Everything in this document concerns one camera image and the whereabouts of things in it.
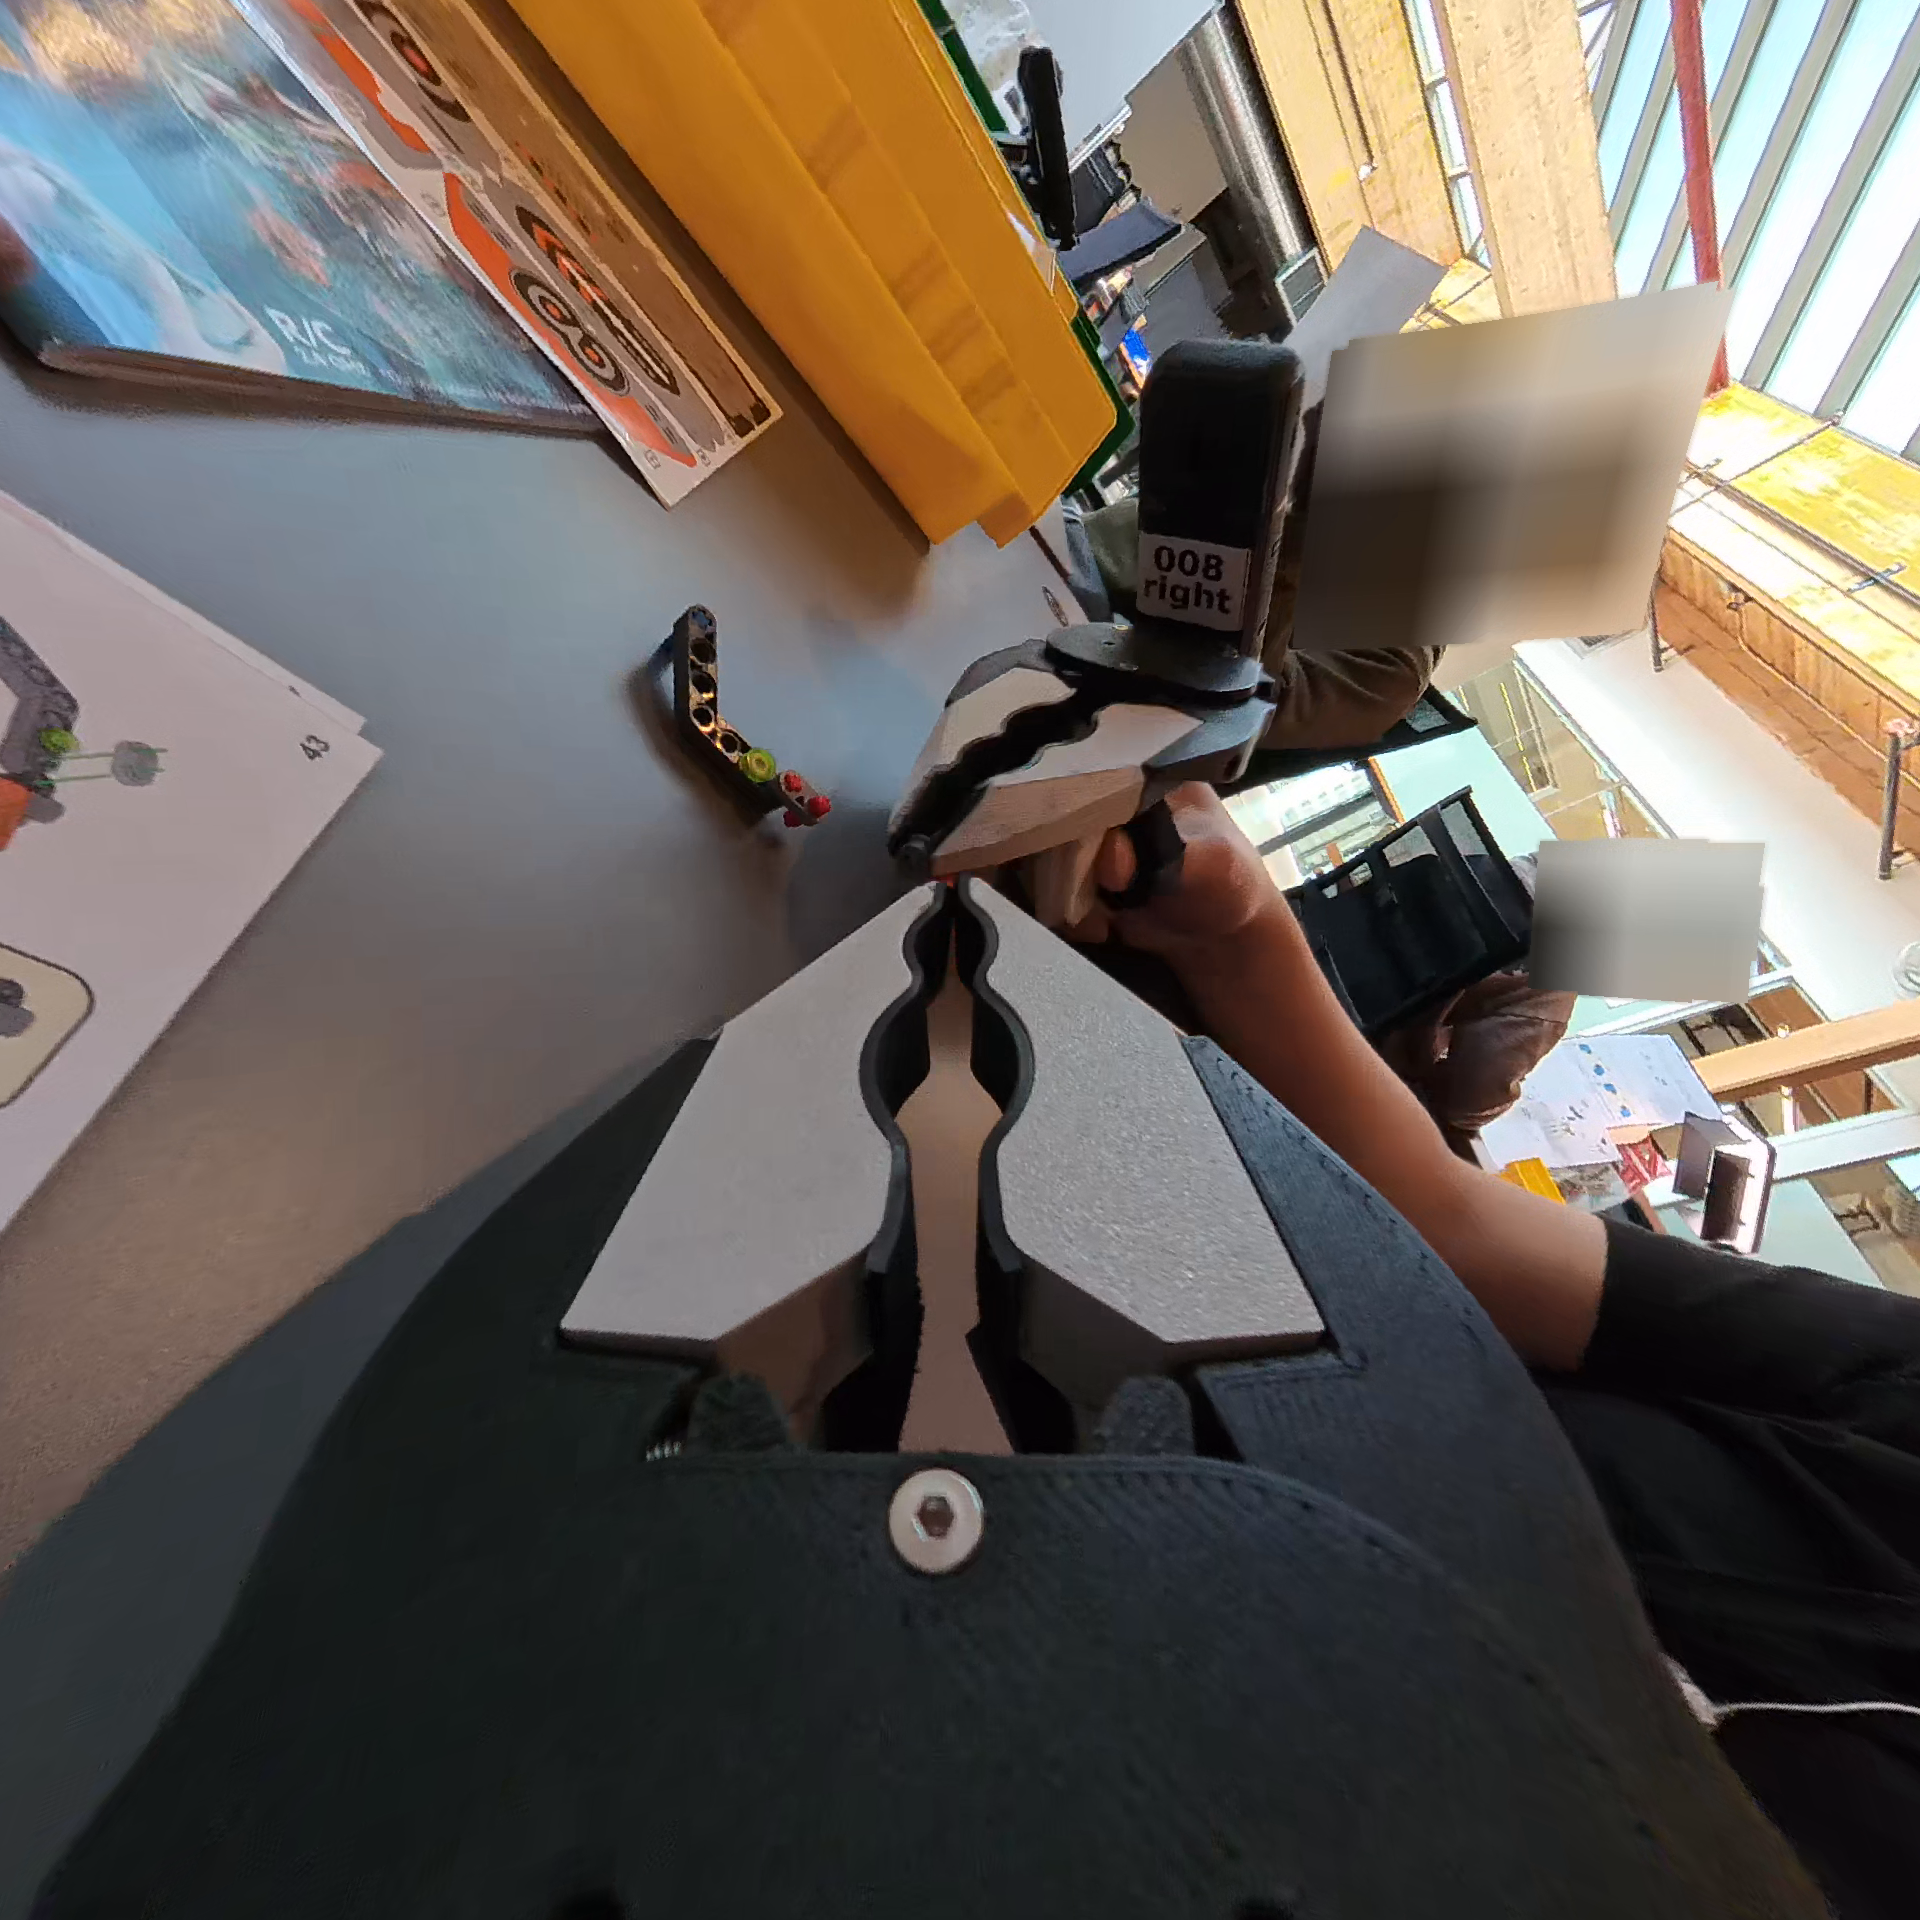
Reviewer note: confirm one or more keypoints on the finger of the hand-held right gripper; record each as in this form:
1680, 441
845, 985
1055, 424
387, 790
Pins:
961, 735
1079, 781

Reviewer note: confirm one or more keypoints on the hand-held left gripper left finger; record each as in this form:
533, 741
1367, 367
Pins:
735, 1200

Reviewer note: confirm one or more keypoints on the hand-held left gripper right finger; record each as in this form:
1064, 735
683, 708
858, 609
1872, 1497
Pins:
1154, 1200

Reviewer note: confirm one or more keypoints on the dark grey angled toy beam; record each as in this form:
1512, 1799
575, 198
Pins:
703, 676

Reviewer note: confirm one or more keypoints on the person's right forearm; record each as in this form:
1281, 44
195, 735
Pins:
1424, 1172

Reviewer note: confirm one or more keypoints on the green plastic bin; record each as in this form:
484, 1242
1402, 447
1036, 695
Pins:
1117, 422

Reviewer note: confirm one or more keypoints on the white paper sheet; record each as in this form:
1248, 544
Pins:
1365, 301

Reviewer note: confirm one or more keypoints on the black mesh office chair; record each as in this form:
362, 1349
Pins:
1411, 914

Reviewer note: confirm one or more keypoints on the dark office chair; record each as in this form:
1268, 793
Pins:
1047, 136

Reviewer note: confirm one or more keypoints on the yellow plastic bin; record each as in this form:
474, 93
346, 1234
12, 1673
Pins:
840, 224

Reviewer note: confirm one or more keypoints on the printed sticker sheet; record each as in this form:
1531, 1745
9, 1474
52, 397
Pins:
599, 330

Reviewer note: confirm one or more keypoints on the small black device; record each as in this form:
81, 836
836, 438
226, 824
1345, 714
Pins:
1724, 1184

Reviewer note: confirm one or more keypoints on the red ceiling pipe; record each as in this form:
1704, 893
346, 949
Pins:
1693, 136

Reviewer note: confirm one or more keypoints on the open white instruction booklet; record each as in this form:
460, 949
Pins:
148, 902

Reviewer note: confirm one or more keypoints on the person's black shirt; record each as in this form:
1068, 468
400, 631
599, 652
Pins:
1770, 1500

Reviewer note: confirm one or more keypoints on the blue cover instruction booklet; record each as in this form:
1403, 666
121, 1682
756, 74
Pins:
225, 194

